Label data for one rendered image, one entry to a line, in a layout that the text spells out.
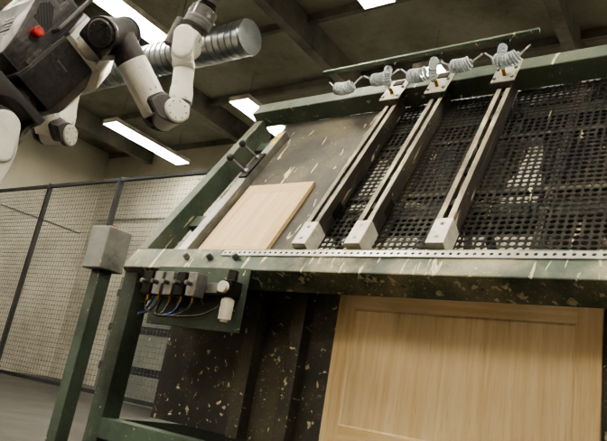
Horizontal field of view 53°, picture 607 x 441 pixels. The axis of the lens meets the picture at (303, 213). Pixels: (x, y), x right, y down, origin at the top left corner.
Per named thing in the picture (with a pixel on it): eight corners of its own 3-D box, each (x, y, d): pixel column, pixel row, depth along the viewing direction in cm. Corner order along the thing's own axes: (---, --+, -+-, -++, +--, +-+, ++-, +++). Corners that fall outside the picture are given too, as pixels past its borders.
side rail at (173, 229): (150, 266, 282) (137, 248, 277) (263, 137, 354) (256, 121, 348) (158, 266, 279) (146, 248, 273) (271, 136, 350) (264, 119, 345)
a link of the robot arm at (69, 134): (60, 153, 212) (46, 89, 203) (29, 150, 216) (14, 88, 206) (79, 142, 222) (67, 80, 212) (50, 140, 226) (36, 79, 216)
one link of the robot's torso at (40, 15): (2, 34, 156) (81, -36, 176) (-62, 58, 175) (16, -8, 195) (78, 123, 173) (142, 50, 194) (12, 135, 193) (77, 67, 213)
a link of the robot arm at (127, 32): (130, 56, 173) (107, 11, 170) (107, 70, 176) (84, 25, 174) (151, 54, 183) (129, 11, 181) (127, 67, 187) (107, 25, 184)
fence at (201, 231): (181, 257, 265) (177, 249, 263) (281, 138, 326) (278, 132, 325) (189, 257, 262) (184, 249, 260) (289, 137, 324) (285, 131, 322)
